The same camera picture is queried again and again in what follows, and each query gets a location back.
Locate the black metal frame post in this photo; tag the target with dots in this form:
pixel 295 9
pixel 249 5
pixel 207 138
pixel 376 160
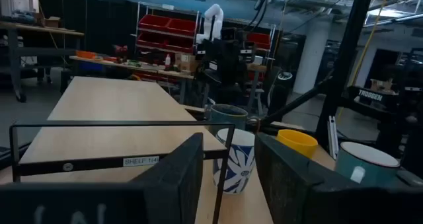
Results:
pixel 347 52

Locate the black Trossen labelled beam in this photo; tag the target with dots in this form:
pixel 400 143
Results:
pixel 371 96

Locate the light blue faceted mug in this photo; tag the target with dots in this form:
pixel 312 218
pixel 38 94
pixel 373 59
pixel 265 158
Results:
pixel 345 164

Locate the wooden workbench with black legs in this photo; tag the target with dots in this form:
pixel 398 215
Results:
pixel 33 29

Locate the red plastic storage bin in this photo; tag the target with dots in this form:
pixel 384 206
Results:
pixel 150 40
pixel 181 27
pixel 180 45
pixel 259 40
pixel 153 22

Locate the metal storage rack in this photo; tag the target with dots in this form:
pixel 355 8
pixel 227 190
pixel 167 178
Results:
pixel 198 16

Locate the white concrete pillar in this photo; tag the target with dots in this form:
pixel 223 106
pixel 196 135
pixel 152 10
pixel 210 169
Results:
pixel 312 55

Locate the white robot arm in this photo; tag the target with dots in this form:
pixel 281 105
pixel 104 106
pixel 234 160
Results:
pixel 213 19

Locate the white metal bracket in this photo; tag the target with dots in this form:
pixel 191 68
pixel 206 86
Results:
pixel 333 136

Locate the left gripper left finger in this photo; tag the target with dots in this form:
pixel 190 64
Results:
pixel 178 184

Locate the long wooden workbench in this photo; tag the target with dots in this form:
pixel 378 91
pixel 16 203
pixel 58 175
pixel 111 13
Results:
pixel 132 66

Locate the black-framed wooden shelf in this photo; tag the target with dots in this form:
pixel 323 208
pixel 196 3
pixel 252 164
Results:
pixel 115 111

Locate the yellow mug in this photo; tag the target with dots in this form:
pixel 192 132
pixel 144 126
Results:
pixel 297 141

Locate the brown cardboard box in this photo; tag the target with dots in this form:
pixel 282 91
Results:
pixel 52 22
pixel 186 62

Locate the blue and white floral mug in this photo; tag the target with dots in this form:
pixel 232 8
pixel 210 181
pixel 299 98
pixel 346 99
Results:
pixel 238 164

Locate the white bottle with red cap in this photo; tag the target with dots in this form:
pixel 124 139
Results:
pixel 168 60

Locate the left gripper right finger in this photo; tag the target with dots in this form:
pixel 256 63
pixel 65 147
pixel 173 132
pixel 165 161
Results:
pixel 287 191

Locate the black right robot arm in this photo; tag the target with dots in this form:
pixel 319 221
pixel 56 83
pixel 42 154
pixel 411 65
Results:
pixel 228 62

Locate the black cylindrical air purifier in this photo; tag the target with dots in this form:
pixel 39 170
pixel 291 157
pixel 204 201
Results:
pixel 280 92

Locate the orange tray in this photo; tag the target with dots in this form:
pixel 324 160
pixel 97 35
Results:
pixel 86 54

